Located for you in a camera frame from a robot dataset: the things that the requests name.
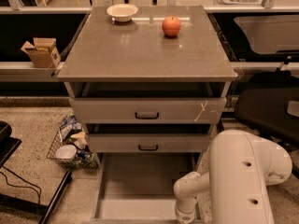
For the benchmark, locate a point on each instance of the grey bottom drawer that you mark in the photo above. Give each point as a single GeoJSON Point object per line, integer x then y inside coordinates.
{"type": "Point", "coordinates": [137, 188]}

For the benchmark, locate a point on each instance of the grey drawer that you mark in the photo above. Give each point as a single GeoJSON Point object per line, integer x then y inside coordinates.
{"type": "Point", "coordinates": [108, 143]}
{"type": "Point", "coordinates": [148, 110]}
{"type": "Point", "coordinates": [137, 188]}

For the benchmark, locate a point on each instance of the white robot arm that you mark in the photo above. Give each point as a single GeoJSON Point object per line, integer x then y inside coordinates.
{"type": "Point", "coordinates": [241, 167]}

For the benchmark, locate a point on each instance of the grey middle drawer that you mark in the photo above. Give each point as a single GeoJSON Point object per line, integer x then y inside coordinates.
{"type": "Point", "coordinates": [108, 143]}

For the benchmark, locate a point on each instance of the grey top drawer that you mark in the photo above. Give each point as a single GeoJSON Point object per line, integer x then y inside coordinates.
{"type": "Point", "coordinates": [148, 110]}

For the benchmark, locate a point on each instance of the grey drawer cabinet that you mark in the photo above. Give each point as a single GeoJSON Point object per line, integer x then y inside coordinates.
{"type": "Point", "coordinates": [136, 59]}

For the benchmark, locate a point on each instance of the open cardboard box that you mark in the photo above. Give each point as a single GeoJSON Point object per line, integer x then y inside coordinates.
{"type": "Point", "coordinates": [43, 52]}

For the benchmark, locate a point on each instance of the black office chair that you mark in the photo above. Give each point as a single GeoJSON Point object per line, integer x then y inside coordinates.
{"type": "Point", "coordinates": [269, 104]}

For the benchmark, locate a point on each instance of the white plastic lid container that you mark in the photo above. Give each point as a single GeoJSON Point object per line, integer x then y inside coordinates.
{"type": "Point", "coordinates": [66, 152]}

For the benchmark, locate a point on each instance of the red apple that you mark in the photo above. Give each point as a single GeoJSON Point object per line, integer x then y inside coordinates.
{"type": "Point", "coordinates": [171, 26]}

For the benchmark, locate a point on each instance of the black stand base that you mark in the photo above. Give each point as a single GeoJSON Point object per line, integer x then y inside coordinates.
{"type": "Point", "coordinates": [8, 146]}

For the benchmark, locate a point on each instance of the white ceramic bowl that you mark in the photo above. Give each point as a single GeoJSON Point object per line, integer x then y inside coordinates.
{"type": "Point", "coordinates": [122, 12]}

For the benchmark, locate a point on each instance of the wire basket with items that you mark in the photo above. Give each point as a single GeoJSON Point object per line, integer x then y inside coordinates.
{"type": "Point", "coordinates": [70, 132]}

